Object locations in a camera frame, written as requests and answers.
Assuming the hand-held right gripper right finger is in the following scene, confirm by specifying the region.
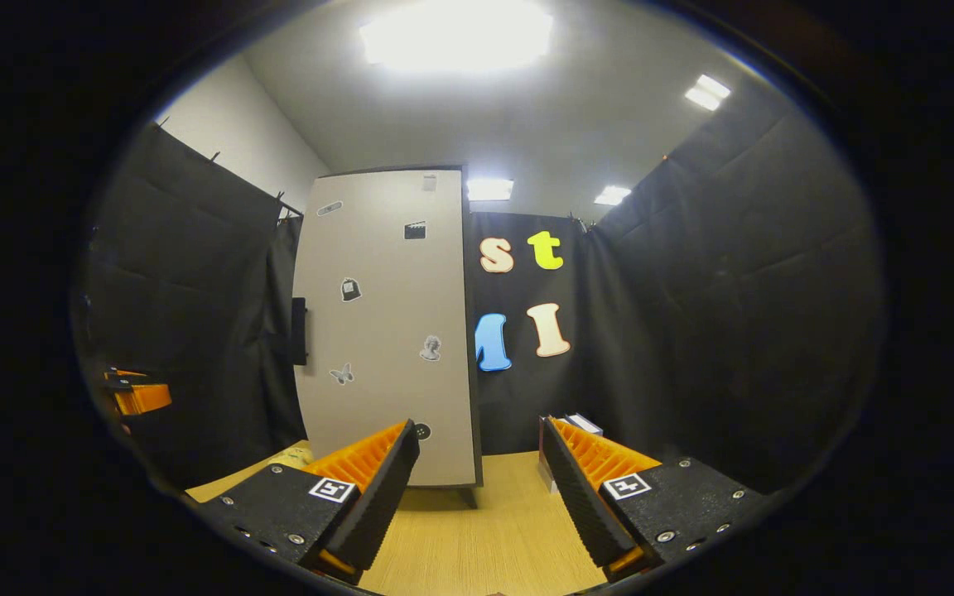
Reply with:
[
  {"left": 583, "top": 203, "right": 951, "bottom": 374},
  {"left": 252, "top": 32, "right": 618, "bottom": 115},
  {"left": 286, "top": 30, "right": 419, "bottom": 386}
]
[{"left": 538, "top": 416, "right": 768, "bottom": 580}]

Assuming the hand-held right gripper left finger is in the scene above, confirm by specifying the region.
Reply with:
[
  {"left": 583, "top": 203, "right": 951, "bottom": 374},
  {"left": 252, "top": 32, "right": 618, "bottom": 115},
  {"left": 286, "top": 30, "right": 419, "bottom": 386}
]
[{"left": 195, "top": 420, "right": 422, "bottom": 584}]

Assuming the black backdrop cloth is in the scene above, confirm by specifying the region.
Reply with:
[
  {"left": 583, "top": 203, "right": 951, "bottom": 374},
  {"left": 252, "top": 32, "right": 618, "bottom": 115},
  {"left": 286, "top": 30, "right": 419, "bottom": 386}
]
[{"left": 71, "top": 103, "right": 888, "bottom": 497}]

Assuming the large ceiling light panel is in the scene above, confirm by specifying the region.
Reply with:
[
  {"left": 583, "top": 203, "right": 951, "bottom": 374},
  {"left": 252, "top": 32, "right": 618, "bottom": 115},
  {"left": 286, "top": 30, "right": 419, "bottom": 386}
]
[{"left": 359, "top": 0, "right": 554, "bottom": 71}]

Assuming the black door handle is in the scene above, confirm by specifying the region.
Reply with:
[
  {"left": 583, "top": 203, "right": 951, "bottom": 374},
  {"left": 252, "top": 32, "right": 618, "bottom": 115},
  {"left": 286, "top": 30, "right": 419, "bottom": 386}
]
[{"left": 291, "top": 296, "right": 309, "bottom": 367}]

